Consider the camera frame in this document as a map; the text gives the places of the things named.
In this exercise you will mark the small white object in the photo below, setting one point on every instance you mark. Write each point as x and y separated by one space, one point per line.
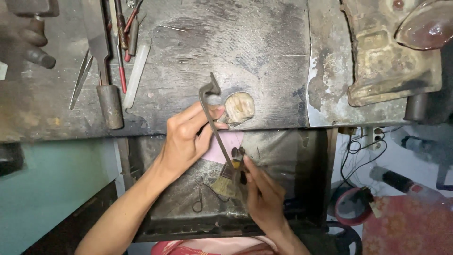
2 70

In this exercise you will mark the metal jeweler's saw frame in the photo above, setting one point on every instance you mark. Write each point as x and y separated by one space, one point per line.
219 138

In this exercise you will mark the small bristle brush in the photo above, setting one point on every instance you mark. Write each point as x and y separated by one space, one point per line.
226 184

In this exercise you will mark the white plastic stick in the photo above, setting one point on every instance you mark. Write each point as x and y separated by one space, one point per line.
136 76

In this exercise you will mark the steel tweezers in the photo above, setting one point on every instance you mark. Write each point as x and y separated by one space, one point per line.
80 79

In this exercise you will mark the clear bottle with black band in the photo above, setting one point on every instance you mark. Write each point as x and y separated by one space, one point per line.
400 180

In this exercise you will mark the person's right hand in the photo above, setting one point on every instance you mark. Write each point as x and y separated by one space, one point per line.
265 202

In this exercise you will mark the person's right fingers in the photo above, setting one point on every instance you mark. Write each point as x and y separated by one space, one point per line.
256 177

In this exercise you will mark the metal-lined bench drawer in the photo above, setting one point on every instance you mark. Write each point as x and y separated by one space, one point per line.
283 159

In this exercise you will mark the worn wooden bench pin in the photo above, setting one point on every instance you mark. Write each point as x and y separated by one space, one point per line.
240 108

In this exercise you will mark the person's pink clothing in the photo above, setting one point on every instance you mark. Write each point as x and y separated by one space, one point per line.
212 246

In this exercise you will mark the dark metal cylinder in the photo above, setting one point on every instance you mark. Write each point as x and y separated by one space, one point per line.
416 108

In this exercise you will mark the red-tipped needle file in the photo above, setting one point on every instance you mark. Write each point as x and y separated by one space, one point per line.
131 21

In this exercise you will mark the person's left hand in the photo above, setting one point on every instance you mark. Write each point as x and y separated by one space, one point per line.
182 141

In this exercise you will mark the small grey metal workpiece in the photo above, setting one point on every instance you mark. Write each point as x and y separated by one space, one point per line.
213 100

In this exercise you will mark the white power strip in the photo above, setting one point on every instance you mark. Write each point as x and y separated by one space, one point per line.
374 138

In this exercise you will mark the rusty metal machine base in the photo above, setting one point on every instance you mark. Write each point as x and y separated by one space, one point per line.
385 60

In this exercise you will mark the round brown machine wheel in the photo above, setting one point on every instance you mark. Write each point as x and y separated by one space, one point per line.
424 28

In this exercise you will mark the pink paper sheet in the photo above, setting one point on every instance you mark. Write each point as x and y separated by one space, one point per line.
230 141

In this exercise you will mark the red round bowl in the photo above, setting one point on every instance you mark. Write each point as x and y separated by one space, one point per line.
352 207

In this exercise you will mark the red mat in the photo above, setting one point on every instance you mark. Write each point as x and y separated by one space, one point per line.
410 226

